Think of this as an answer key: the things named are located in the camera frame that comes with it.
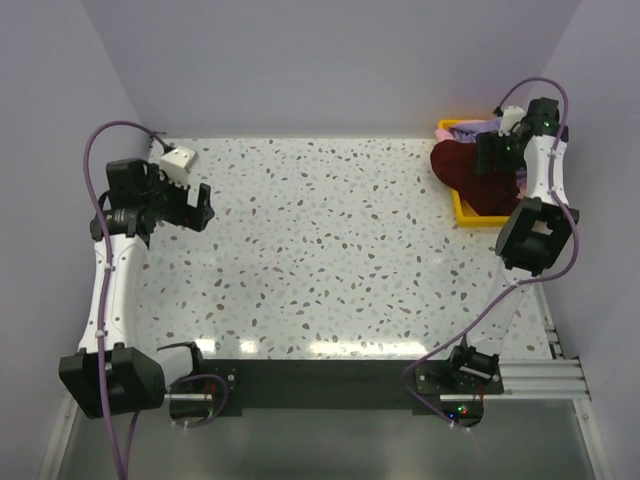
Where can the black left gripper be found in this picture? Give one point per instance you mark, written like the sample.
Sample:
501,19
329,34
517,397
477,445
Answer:
194,217

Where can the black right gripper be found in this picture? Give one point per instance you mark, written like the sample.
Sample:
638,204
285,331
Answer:
491,142

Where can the dark red t shirt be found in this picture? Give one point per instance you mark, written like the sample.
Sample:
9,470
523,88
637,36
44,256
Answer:
491,194

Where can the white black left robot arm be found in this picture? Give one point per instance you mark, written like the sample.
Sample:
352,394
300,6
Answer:
110,361

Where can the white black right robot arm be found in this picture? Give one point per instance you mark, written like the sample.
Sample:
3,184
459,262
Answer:
533,139

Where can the lavender t shirt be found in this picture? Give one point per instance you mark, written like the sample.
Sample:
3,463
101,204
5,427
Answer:
468,131

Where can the pink t shirt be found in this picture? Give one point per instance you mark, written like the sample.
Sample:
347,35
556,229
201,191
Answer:
442,135

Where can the yellow plastic bin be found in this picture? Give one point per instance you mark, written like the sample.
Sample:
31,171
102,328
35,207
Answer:
464,214

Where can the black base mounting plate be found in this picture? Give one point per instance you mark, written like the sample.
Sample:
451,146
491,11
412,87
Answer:
332,385

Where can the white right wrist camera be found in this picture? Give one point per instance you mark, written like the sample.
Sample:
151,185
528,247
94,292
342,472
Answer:
509,117

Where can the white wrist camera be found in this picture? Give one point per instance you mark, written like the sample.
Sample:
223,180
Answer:
177,165
509,117

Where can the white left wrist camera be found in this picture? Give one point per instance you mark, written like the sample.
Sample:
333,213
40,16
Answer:
177,165

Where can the aluminium extrusion rail frame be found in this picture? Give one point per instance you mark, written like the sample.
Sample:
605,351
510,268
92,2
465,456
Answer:
555,379

